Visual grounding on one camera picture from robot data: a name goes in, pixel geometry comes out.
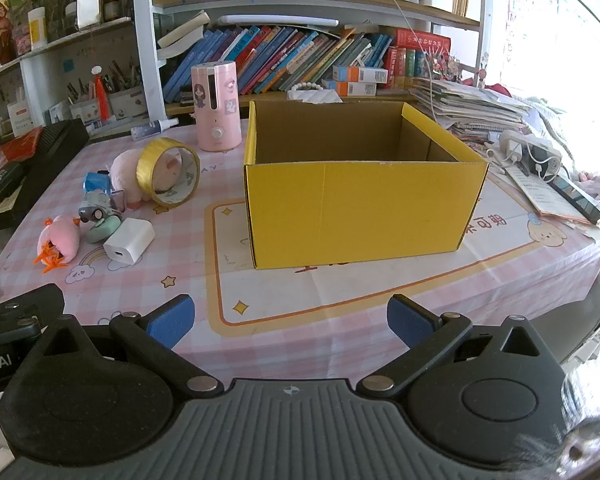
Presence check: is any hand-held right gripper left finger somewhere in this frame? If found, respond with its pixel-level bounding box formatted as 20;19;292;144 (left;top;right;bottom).
27;294;224;401

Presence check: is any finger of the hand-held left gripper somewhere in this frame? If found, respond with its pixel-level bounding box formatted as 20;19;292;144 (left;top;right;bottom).
0;283;66;333

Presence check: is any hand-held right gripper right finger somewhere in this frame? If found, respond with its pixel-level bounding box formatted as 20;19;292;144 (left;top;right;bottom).
356;294;566;401

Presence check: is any pink chick plush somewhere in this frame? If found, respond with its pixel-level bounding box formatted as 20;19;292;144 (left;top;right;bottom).
34;214;82;275

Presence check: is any white charger adapter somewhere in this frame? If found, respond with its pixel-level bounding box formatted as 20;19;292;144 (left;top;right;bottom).
103;217;156;265

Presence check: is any mint green round case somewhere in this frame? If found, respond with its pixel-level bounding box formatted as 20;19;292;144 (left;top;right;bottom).
86;215;123;244

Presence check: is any small grey toy car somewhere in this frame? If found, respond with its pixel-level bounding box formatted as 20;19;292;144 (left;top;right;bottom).
77;190;126;224

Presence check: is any yellow cardboard box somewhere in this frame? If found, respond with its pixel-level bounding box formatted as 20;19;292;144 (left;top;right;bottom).
243;100;490;270

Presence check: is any small blue object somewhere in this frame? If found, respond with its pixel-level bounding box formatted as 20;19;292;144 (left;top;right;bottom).
84;172;113;197

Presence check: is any yellow tape roll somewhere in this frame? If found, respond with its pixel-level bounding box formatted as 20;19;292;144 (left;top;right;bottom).
136;137;201;209

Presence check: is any pink pig plush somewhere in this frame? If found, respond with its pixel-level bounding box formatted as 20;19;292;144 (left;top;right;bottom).
110;149;183;209

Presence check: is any black case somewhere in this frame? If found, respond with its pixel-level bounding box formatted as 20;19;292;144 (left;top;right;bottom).
10;119;91;221

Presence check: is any red book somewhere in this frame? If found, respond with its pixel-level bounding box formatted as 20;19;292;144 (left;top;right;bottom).
0;127;43;163

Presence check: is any black chair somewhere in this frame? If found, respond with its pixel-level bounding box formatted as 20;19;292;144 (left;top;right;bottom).
530;260;600;366

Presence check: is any printed paper leaflet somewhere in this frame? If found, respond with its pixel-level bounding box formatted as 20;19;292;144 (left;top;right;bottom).
505;165;600;233

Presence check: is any white card red label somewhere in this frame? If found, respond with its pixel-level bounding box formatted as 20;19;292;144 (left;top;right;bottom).
7;102;33;136

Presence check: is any small spray bottle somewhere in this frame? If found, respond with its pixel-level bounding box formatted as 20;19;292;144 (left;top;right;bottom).
131;117;179;142

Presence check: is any white pen holder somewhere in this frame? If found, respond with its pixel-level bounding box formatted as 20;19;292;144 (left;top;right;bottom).
107;60;146;120
67;77;101;122

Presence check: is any black smartphone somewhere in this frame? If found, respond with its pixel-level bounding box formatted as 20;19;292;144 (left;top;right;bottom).
550;174;600;225

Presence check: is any white power strip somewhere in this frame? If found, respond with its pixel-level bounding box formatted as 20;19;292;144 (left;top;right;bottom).
500;130;563;181

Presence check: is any pink cylindrical humidifier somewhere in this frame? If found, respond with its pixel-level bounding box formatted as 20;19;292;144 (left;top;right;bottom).
190;61;242;152

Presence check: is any stack of papers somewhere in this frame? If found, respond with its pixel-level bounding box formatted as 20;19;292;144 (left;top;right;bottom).
410;77;536;143

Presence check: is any orange and white carton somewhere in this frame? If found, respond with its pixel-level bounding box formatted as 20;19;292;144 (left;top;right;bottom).
336;80;377;97
332;65;388;83

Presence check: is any small figurine decoration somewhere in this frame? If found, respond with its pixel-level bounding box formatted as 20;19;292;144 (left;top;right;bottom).
425;50;462;82

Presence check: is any white bookshelf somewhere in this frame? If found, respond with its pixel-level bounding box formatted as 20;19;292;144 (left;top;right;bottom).
132;0;486;121

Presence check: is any white bottle yellow label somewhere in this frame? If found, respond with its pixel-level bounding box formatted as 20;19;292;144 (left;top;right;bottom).
27;7;48;51

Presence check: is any row of leaning books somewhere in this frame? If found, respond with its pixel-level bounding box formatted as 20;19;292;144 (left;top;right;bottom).
162;25;453;103

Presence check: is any white folded book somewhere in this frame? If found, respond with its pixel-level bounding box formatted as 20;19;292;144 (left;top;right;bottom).
157;10;211;58

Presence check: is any white rod lamp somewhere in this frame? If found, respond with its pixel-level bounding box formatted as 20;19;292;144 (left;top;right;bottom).
219;15;340;27

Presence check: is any white pearl-handle handbag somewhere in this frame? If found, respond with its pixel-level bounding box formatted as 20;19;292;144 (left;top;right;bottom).
286;79;342;105

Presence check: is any white wall shelf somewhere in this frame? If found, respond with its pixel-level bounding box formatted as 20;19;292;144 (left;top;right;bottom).
0;17;136;141

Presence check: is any hanging white cable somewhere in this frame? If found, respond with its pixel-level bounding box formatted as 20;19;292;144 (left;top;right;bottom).
375;0;438;126

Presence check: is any alphabet wall poster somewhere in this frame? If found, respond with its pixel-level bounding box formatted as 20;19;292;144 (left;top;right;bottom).
505;0;561;86

